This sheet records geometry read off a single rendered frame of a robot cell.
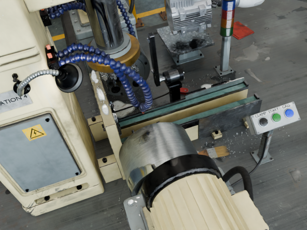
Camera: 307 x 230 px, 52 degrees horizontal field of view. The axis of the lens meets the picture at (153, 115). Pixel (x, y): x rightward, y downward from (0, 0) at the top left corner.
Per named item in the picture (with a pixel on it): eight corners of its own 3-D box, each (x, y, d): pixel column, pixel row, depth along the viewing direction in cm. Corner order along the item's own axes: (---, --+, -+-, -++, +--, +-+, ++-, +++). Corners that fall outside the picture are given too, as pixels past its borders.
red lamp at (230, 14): (224, 21, 141) (225, 12, 138) (218, 15, 145) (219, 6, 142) (236, 18, 142) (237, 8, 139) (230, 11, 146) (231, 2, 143)
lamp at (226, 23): (224, 29, 145) (224, 21, 141) (218, 23, 149) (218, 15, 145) (235, 26, 145) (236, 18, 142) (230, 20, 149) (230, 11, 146)
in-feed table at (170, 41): (173, 72, 170) (172, 55, 161) (157, 46, 188) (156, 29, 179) (214, 60, 173) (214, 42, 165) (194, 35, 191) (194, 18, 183)
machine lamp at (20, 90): (18, 126, 73) (-8, 86, 63) (17, 95, 80) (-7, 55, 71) (93, 103, 75) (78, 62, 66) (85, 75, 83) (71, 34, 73)
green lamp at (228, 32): (223, 38, 148) (224, 29, 145) (217, 31, 152) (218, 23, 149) (235, 34, 149) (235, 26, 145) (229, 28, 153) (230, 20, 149)
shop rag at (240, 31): (254, 32, 187) (254, 31, 186) (238, 39, 183) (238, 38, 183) (238, 22, 196) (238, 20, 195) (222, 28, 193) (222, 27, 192)
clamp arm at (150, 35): (155, 87, 135) (148, 37, 116) (153, 83, 137) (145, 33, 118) (162, 85, 136) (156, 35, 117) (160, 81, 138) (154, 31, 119)
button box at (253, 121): (251, 135, 112) (257, 135, 106) (244, 117, 112) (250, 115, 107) (293, 121, 114) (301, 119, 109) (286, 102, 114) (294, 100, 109)
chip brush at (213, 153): (182, 165, 130) (182, 164, 130) (180, 155, 134) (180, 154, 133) (230, 154, 131) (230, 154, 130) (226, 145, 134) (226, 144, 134)
